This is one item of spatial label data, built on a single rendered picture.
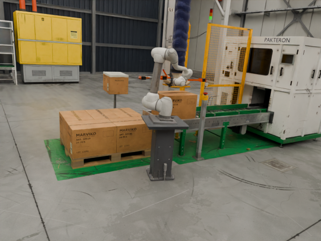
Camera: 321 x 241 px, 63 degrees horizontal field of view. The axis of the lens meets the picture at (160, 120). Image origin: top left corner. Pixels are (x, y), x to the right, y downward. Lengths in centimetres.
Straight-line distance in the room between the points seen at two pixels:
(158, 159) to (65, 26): 831
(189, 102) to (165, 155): 116
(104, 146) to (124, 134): 32
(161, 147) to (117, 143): 76
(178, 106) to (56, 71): 749
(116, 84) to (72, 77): 566
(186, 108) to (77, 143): 172
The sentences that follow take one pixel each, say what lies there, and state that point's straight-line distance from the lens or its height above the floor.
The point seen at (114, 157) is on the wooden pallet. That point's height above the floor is 8.
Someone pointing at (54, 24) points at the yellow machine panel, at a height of 217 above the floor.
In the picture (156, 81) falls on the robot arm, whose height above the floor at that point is 123.
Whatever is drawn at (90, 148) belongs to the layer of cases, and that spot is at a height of 26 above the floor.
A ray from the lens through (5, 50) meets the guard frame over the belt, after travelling 1050.
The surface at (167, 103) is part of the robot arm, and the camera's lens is 314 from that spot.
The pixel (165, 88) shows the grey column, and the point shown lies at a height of 85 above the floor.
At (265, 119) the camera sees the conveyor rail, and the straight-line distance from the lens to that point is 529.
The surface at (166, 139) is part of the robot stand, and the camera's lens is 324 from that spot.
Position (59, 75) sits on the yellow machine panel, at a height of 31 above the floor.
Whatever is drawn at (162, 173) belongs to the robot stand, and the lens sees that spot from 342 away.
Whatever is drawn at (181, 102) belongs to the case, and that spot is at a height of 84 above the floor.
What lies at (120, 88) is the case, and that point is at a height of 75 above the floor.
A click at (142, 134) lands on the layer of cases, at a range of 386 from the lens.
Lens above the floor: 163
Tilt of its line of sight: 16 degrees down
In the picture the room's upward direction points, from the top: 4 degrees clockwise
